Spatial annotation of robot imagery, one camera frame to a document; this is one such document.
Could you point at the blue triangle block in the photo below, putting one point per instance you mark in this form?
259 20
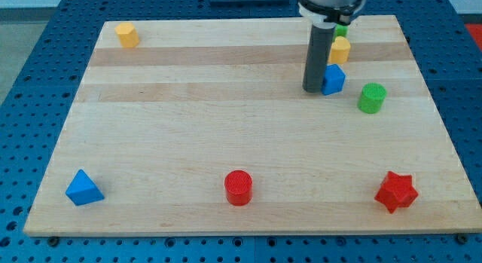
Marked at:
83 190

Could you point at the yellow hexagon block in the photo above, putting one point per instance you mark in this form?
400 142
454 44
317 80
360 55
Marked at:
127 35

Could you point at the green cylinder block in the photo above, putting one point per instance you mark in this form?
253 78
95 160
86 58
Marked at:
371 98

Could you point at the red cylinder block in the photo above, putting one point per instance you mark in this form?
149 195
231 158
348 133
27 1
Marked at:
238 187

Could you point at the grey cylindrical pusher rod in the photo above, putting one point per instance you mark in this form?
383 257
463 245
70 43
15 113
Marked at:
318 51

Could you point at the green block behind rod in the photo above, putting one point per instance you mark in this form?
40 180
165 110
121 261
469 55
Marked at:
340 31

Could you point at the wooden board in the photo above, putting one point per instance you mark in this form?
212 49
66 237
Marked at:
158 127

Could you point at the yellow heart block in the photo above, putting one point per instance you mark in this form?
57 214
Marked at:
339 50

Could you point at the red star block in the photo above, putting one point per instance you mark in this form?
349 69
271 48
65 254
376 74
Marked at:
396 191

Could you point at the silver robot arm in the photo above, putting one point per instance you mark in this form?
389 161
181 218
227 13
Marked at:
326 14

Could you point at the blue cube block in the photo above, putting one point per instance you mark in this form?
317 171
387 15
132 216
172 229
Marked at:
333 81

